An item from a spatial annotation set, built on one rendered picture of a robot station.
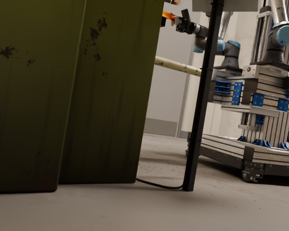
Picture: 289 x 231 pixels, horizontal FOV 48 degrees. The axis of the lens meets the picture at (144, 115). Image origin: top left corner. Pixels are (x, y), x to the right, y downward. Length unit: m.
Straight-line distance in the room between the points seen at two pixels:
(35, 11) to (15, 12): 0.07
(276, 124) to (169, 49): 2.63
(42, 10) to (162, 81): 3.76
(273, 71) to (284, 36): 0.25
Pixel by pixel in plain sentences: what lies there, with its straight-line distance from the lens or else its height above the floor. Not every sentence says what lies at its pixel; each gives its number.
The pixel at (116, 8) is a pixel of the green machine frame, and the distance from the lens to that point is 1.47.
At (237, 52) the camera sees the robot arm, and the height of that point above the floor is 0.95.
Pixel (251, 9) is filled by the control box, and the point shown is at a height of 0.93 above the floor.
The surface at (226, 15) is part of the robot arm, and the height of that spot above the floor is 1.13.
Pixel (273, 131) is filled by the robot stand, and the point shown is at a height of 0.35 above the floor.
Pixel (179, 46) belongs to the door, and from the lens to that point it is 5.01.
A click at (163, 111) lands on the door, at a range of 4.87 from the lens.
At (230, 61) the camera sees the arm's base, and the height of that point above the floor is 0.87.
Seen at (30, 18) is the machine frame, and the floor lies 0.60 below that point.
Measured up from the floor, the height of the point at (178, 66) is 0.62.
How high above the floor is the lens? 0.36
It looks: 1 degrees down
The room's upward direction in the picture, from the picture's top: 9 degrees clockwise
